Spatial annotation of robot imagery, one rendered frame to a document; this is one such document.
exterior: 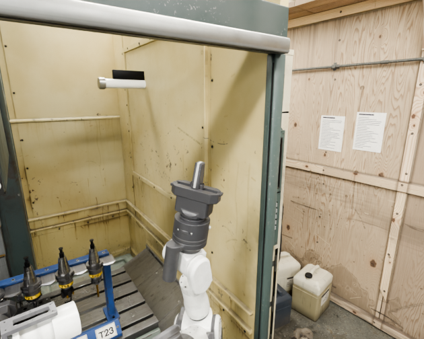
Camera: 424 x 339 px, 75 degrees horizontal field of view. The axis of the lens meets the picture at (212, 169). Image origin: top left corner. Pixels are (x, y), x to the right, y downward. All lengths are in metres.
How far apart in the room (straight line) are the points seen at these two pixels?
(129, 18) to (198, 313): 0.73
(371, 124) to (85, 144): 2.12
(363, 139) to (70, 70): 2.18
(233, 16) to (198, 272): 0.62
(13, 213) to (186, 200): 1.30
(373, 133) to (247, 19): 1.82
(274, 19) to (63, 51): 1.54
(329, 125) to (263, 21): 1.87
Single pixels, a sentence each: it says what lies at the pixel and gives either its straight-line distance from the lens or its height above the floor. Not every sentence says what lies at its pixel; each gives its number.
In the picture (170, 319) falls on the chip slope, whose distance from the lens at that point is 1.59.
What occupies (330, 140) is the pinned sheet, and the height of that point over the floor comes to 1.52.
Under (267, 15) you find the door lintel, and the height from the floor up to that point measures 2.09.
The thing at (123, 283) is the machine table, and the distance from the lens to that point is 1.70.
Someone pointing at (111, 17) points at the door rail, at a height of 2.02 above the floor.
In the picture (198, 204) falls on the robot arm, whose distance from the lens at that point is 0.64.
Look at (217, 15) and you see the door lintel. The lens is 0.72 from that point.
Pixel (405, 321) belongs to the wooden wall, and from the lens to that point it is 2.87.
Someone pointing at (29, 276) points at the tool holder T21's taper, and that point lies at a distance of 1.24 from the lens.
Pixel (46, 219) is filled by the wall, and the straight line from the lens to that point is 2.22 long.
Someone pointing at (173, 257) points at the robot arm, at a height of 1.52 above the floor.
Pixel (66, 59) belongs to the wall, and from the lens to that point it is 2.11.
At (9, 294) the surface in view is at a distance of 1.26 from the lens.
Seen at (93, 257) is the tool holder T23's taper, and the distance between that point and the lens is 1.25.
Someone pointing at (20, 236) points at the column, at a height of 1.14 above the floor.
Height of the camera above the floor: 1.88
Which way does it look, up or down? 15 degrees down
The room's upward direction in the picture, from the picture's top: straight up
